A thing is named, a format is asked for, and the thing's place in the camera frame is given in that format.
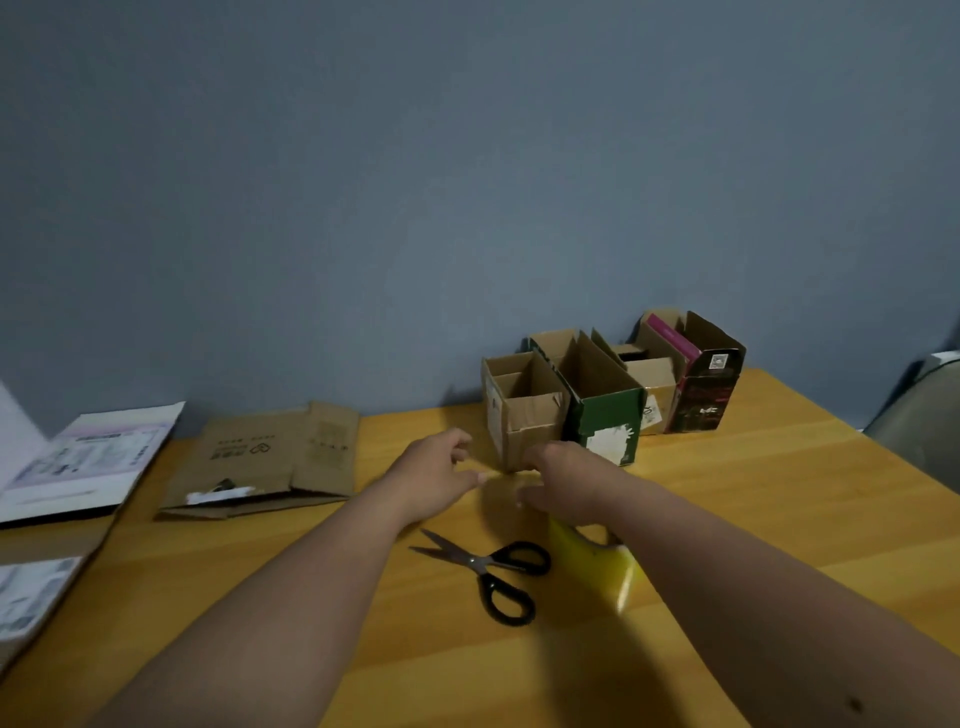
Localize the pink and black carton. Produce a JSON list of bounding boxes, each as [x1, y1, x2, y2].
[[637, 308, 748, 436]]

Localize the black scissors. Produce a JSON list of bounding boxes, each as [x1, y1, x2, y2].
[[408, 527, 553, 628]]

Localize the small brown cardboard box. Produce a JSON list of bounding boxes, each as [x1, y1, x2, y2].
[[590, 327, 680, 437]]

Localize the black box white label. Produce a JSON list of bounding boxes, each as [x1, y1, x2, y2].
[[0, 401, 187, 528]]

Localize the beige chair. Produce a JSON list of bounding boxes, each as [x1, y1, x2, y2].
[[862, 350, 960, 496]]

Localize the person's right hand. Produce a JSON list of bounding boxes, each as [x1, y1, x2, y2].
[[515, 440, 639, 528]]

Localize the yellow tape roll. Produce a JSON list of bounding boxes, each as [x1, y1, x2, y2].
[[547, 515, 639, 613]]

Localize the person's left hand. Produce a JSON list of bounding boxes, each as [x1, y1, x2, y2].
[[378, 427, 490, 528]]

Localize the green box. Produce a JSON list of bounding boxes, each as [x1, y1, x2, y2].
[[524, 328, 648, 468]]

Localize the person's left forearm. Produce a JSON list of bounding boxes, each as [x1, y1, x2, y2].
[[86, 479, 414, 728]]

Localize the brown carton with label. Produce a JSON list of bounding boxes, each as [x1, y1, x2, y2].
[[481, 350, 573, 474]]

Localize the plain brown carton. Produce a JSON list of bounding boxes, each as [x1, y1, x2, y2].
[[155, 401, 361, 522]]

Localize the person's right forearm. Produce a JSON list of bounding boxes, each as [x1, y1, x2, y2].
[[599, 476, 960, 728]]

